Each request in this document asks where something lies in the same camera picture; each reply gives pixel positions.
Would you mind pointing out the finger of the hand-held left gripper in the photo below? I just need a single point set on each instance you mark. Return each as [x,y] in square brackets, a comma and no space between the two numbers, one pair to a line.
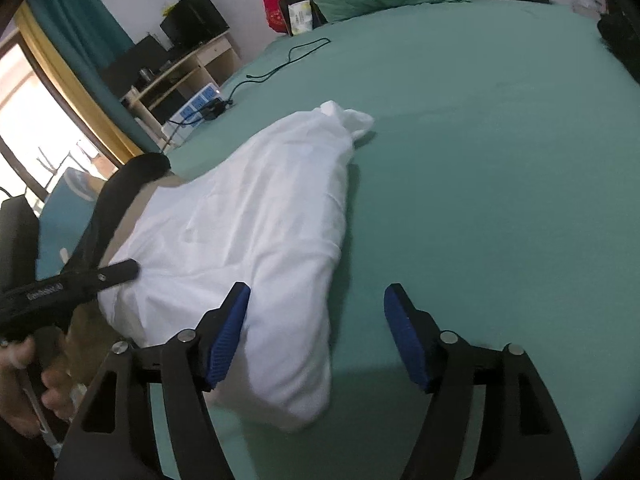
[120,272]

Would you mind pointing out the black folded garment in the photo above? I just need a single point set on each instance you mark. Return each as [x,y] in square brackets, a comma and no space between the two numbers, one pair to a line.
[110,200]

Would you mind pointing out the white wipes packet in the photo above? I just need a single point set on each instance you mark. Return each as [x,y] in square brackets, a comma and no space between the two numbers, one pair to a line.
[301,19]

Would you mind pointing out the steel cup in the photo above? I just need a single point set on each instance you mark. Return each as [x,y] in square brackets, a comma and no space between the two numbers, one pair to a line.
[145,75]

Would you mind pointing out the pile of black clothes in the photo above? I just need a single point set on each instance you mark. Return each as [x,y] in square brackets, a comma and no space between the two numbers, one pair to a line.
[620,35]

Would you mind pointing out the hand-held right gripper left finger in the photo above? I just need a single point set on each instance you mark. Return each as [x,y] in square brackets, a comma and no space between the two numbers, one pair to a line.
[230,335]

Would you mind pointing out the teal curtain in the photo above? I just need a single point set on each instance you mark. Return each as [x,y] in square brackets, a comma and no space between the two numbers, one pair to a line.
[75,15]

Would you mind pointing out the black charger adapter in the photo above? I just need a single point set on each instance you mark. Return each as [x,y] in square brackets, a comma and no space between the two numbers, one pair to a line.
[217,109]

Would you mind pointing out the person's left hand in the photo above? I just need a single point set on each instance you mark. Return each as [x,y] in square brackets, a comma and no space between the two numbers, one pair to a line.
[20,400]

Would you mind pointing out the light blue cloth cover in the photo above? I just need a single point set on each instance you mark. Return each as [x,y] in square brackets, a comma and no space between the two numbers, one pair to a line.
[65,220]

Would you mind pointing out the beige folded pants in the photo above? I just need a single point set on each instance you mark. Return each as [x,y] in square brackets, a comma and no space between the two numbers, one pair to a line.
[135,210]

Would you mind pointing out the black monitor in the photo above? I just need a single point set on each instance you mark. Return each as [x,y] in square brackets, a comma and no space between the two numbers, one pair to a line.
[135,60]

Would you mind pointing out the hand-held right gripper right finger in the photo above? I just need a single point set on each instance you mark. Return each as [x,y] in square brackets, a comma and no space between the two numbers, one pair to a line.
[405,340]

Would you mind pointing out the red patterned pillow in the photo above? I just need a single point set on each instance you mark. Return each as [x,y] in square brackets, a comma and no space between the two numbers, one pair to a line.
[272,0]

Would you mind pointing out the wooden desk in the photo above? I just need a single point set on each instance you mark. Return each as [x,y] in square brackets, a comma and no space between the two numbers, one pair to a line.
[215,52]

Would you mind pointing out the blue power strip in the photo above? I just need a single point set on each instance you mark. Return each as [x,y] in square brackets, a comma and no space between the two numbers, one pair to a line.
[195,105]

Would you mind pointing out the white hooded jacket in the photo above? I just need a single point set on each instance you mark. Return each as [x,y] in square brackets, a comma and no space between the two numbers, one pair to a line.
[250,220]

